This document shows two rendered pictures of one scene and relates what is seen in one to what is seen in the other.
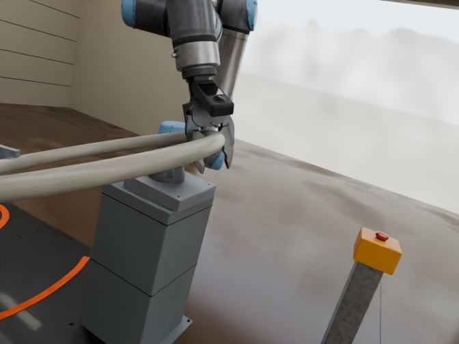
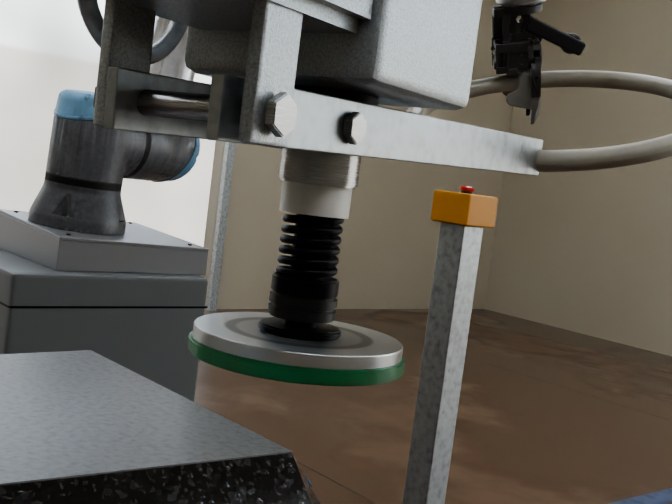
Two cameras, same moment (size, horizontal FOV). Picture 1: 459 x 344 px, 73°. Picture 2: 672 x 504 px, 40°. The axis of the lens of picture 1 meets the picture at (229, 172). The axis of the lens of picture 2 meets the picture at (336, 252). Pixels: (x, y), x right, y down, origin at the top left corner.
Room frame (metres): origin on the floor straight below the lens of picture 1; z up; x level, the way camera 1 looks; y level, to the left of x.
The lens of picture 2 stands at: (0.18, 1.71, 1.09)
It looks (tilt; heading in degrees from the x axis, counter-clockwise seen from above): 5 degrees down; 296
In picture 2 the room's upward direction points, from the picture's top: 7 degrees clockwise
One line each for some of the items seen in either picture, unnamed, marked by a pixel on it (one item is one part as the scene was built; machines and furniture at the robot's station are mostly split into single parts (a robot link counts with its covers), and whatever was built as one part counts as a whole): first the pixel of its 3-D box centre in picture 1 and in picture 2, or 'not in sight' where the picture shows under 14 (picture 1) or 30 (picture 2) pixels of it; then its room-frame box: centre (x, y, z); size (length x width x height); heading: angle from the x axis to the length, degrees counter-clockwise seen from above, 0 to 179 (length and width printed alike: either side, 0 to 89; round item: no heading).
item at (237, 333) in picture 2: not in sight; (298, 337); (0.61, 0.90, 0.92); 0.21 x 0.21 x 0.01
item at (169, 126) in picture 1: (174, 140); (94, 134); (1.45, 0.29, 1.10); 0.17 x 0.15 x 0.18; 87
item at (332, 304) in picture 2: not in sight; (303, 299); (0.61, 0.90, 0.96); 0.07 x 0.07 x 0.01
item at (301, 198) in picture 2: not in sight; (316, 196); (0.61, 0.90, 1.06); 0.07 x 0.07 x 0.04
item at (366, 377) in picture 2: not in sight; (298, 341); (0.61, 0.90, 0.91); 0.22 x 0.22 x 0.04
